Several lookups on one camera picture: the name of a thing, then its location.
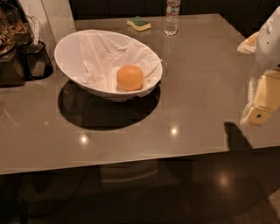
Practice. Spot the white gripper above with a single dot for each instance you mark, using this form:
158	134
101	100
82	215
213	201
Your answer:
269	44

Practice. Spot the orange fruit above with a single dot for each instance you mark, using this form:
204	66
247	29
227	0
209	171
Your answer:
130	78

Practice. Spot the white bowl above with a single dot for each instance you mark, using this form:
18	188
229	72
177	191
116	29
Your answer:
68	58

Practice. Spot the clear plastic water bottle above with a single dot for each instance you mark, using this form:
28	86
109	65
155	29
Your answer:
172	17

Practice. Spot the yellow green sponge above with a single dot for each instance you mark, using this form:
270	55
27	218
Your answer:
139	24

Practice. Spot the white paper napkin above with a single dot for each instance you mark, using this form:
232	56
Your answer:
103	53

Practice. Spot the black mesh cup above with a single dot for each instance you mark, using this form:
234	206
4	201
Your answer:
37	64

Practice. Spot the white packet in cup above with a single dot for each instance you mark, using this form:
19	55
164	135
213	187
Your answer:
36	30

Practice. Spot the dark tray of food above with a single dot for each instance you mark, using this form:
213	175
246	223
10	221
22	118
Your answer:
12	33

